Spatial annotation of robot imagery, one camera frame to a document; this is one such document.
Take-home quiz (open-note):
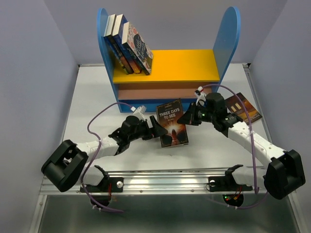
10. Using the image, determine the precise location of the aluminium mounting rail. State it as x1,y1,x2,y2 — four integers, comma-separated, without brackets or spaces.
40,166,299,195

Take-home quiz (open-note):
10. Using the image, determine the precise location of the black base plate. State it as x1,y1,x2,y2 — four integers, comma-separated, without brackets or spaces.
85,177,124,193
207,176,253,192

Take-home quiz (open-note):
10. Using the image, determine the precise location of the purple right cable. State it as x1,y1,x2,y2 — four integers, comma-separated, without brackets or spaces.
201,83,269,209

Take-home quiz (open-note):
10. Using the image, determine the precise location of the Jane Eyre book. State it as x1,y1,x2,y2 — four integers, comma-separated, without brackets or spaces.
112,14,141,74

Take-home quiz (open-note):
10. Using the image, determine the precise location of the Edward Tulane book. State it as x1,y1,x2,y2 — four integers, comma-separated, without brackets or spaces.
225,92,262,125

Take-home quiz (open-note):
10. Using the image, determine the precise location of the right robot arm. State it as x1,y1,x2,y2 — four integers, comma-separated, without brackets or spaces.
177,91,306,200

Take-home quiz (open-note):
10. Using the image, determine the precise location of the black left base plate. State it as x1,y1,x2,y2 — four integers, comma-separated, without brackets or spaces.
85,177,124,193

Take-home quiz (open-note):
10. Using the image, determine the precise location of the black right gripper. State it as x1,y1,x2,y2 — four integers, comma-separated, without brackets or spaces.
176,102,216,126

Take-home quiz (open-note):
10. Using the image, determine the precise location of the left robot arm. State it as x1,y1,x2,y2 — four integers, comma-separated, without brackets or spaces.
41,115,168,192

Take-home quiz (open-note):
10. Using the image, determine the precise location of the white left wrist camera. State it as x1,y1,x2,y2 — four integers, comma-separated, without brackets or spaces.
130,105,146,121

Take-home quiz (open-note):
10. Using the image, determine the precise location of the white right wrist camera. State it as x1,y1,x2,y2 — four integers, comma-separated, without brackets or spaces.
194,86,207,106

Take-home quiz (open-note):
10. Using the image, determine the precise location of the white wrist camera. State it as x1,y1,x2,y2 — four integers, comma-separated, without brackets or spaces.
130,105,146,121
194,86,207,106

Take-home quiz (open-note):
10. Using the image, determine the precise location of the Three Days to See book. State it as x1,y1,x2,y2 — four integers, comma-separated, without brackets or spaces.
156,99,189,148

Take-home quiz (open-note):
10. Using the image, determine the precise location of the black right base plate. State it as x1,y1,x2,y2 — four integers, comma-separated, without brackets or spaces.
207,176,253,192

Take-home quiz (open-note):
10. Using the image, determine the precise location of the blue wooden bookshelf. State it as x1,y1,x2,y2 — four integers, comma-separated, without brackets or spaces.
97,6,241,113

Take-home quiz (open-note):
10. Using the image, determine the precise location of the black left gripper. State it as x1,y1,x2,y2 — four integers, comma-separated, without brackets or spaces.
128,116,167,142

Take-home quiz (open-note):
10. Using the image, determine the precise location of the Animal Farm book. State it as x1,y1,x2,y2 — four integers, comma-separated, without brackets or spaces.
104,14,128,74

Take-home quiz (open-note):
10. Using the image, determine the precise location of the Little Women book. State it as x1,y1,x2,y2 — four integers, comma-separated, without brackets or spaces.
122,22,154,75

